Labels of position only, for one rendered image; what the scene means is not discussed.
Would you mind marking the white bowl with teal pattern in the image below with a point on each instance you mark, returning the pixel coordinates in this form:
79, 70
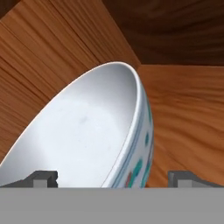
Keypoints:
87, 131

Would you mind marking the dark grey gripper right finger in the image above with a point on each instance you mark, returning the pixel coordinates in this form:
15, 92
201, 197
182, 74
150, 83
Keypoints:
183, 178

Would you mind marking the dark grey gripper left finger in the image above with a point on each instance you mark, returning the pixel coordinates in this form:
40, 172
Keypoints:
43, 178

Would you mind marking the wooden cabinet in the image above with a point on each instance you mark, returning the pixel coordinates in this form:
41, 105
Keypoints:
186, 116

